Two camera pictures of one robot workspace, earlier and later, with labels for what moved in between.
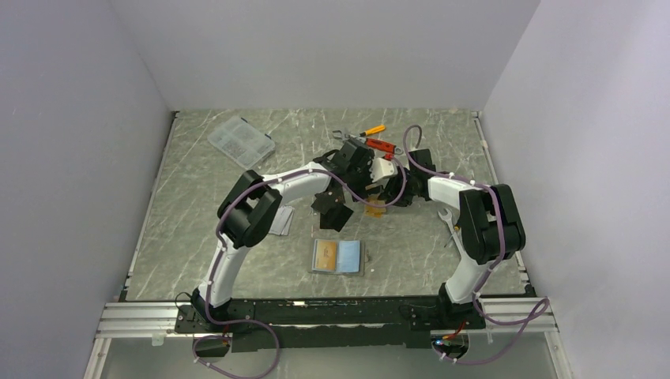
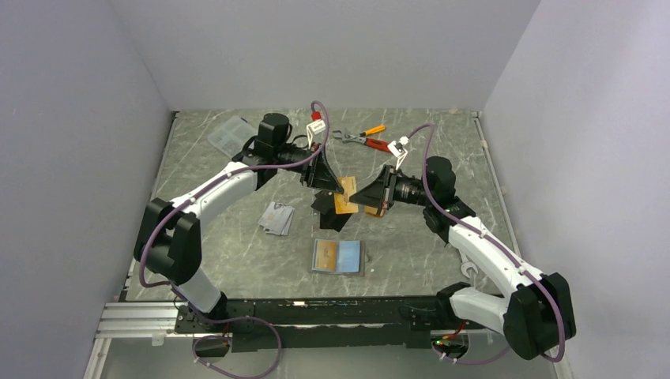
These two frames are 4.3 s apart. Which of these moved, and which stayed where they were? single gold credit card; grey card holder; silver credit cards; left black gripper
Moved: left black gripper
Stayed: single gold credit card; grey card holder; silver credit cards
